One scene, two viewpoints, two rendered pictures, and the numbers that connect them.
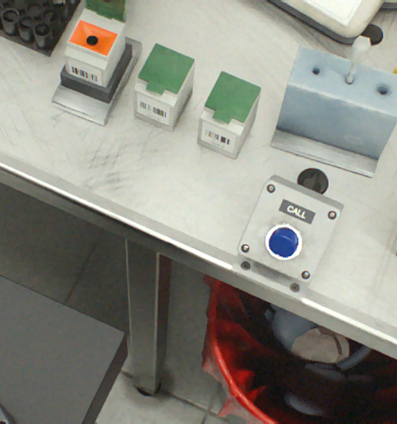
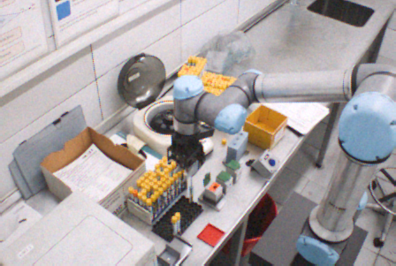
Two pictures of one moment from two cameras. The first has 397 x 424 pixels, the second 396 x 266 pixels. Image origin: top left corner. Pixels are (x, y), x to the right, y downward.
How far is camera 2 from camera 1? 1.02 m
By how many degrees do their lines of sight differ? 47
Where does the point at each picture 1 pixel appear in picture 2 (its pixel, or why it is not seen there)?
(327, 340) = not seen: hidden behind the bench
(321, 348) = not seen: hidden behind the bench
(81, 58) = (218, 191)
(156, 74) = (225, 178)
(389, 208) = (256, 151)
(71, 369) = (301, 201)
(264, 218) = (266, 163)
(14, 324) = (290, 211)
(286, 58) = (214, 163)
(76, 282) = not seen: outside the picture
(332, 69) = (234, 141)
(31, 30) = (199, 209)
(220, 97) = (233, 166)
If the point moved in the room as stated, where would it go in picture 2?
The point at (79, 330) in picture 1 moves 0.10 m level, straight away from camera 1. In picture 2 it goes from (293, 199) to (263, 201)
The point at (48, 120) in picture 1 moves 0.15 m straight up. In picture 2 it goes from (224, 212) to (226, 185)
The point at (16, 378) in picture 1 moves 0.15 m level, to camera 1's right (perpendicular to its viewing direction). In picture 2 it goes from (303, 213) to (309, 179)
